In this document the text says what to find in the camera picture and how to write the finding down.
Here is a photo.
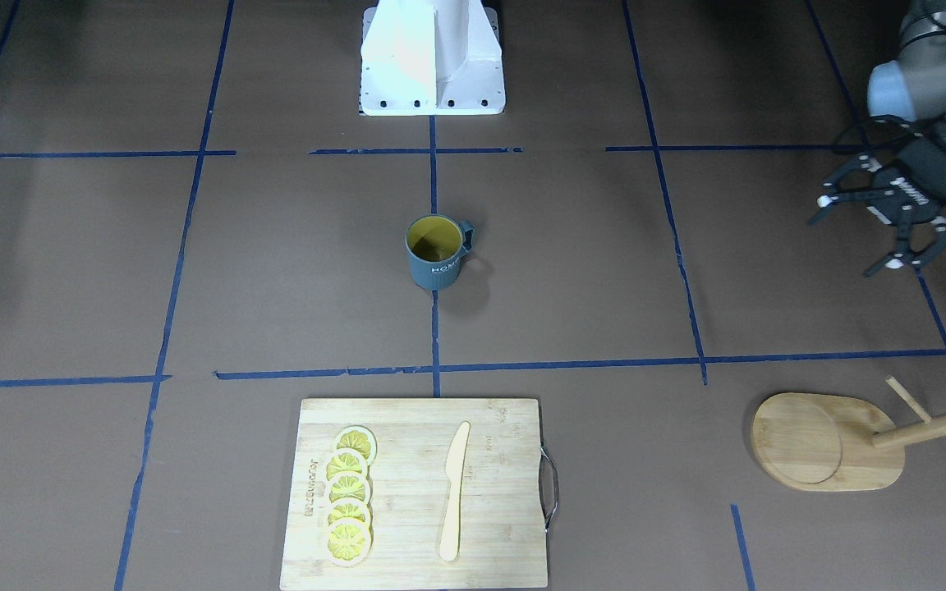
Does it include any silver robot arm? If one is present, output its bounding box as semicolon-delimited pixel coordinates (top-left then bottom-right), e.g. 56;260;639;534
814;1;946;277

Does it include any wooden cup storage rack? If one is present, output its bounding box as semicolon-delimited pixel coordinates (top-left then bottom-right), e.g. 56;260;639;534
750;375;946;493

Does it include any dark blue ceramic mug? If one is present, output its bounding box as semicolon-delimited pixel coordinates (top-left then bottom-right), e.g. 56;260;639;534
405;214;475;291

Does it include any lemon slice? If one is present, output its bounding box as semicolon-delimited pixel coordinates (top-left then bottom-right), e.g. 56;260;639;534
326;497;373;528
325;519;373;567
325;447;369;480
325;471;372;504
333;425;378;464

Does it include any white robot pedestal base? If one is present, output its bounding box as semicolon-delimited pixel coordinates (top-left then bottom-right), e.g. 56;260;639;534
358;1;507;117

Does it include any bamboo cutting board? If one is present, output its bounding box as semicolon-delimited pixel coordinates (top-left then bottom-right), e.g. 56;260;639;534
279;399;549;590

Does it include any yellow plastic knife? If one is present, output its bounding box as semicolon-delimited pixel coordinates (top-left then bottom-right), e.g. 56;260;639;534
437;420;471;562

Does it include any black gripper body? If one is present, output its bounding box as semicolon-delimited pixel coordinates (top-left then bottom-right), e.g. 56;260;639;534
868;138;946;225

